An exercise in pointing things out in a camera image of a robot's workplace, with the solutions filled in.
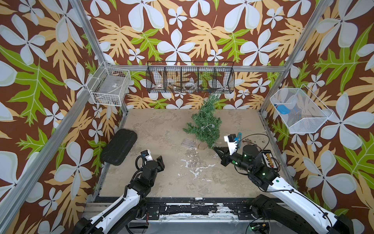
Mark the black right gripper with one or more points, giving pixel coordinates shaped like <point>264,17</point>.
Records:
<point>225,160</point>

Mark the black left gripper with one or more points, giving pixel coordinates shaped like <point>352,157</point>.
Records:
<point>159,163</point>

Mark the small green christmas tree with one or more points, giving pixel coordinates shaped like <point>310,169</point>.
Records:
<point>205,116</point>

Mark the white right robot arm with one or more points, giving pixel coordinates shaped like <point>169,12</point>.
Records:
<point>280,201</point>

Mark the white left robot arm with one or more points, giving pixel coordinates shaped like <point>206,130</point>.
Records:
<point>138,189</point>

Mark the clear plastic battery box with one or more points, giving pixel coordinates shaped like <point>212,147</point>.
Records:
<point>188,143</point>

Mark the black oval case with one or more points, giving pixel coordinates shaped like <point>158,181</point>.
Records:
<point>118,148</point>

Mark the black tray with parts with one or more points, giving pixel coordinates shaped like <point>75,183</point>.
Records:
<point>270,161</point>

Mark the blue object in basket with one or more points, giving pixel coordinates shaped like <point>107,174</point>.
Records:
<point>283,110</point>

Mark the small circuit board with leds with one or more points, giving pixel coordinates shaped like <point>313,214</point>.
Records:
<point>258,229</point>

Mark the white hexagonal mesh basket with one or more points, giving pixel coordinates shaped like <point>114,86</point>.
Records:
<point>308,113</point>

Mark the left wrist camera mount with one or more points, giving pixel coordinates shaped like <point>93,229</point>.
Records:
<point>146,154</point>

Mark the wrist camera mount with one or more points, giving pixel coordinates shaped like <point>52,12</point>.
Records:
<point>232,140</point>
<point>146,154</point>

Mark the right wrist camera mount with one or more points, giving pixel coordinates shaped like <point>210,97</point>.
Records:
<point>232,140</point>

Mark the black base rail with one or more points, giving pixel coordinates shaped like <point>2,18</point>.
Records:
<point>159,207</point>

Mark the black wire wall basket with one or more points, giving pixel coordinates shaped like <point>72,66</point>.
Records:
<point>190,77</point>

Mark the white square wire basket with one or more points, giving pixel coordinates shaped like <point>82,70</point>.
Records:
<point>108,85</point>

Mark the left aluminium frame post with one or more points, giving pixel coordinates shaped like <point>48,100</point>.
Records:
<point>92,39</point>

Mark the vertical aluminium frame post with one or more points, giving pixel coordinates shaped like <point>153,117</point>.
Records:
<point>310,26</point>

